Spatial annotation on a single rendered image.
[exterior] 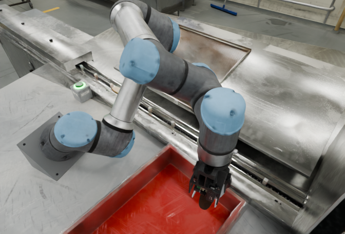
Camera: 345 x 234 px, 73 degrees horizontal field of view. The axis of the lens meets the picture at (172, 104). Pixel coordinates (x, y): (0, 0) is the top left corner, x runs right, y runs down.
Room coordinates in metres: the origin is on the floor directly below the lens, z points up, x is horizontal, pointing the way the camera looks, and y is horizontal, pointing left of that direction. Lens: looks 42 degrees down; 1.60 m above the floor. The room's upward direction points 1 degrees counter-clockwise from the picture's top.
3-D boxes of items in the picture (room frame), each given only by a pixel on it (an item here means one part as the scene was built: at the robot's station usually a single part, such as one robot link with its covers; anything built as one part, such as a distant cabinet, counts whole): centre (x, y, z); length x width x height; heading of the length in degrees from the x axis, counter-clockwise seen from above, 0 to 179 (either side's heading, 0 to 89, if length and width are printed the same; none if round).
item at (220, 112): (0.30, -0.09, 1.28); 0.09 x 0.08 x 0.11; 13
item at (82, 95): (0.93, 0.46, 0.84); 0.08 x 0.08 x 0.11; 48
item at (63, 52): (1.58, 1.00, 0.89); 1.25 x 0.18 x 0.09; 48
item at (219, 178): (0.29, -0.08, 1.12); 0.09 x 0.08 x 0.12; 154
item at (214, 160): (0.30, -0.09, 1.21); 0.08 x 0.08 x 0.05
